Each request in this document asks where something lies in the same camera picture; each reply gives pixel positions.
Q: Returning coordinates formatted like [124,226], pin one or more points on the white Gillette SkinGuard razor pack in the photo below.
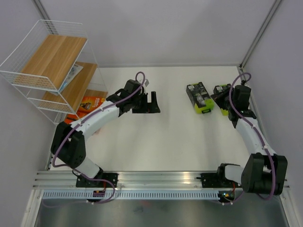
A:
[76,69]

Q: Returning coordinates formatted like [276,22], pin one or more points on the white wire wooden shelf rack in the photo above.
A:
[38,66]

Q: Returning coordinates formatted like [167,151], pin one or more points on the aluminium corner frame post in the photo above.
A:
[264,26]

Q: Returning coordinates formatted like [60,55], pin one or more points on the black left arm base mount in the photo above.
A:
[101,180]

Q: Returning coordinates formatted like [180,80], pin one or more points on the black green razor box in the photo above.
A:
[200,98]
[218,89]

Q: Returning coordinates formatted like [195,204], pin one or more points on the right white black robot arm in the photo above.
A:
[265,171]

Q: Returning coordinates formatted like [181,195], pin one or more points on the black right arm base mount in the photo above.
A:
[214,180]

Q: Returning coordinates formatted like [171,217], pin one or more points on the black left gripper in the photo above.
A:
[153,108]

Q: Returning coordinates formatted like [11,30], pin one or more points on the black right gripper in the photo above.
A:
[218,97]

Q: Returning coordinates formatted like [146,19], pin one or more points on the white slotted cable duct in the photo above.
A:
[144,195]

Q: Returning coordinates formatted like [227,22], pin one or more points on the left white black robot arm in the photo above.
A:
[69,142]

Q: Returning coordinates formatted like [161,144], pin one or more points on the orange Gillette Fusion5 razor box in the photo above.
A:
[90,103]

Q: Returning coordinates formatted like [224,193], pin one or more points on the aluminium table rail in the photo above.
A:
[127,180]

